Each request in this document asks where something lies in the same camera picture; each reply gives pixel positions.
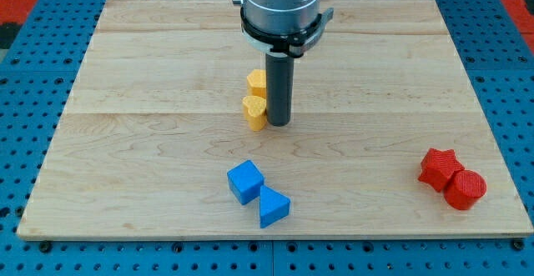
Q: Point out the red cylinder block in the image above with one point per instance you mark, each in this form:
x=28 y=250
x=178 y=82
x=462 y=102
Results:
x=465 y=189

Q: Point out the red star block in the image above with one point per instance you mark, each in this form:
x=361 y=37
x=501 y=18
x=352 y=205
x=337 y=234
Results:
x=438 y=168

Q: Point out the wooden board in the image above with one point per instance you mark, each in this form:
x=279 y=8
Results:
x=154 y=122

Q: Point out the yellow block behind heart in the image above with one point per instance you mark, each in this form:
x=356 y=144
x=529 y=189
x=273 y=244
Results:
x=256 y=83

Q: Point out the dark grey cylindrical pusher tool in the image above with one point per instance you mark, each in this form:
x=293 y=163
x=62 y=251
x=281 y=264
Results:
x=279 y=83

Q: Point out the blue cube block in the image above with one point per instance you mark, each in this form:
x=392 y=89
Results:
x=245 y=181

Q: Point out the blue triangle block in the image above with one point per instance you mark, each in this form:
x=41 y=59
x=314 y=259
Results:
x=273 y=206

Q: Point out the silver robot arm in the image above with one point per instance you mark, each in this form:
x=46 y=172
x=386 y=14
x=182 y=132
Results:
x=283 y=28

